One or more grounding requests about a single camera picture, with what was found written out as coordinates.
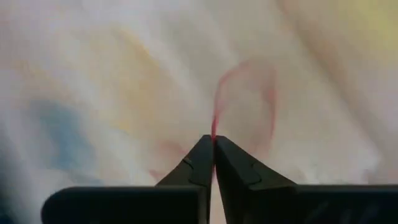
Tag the long red rubber band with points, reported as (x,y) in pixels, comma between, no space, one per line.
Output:
(214,124)

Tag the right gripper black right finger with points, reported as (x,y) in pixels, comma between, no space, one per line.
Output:
(264,202)

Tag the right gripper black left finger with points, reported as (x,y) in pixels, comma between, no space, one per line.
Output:
(186,202)

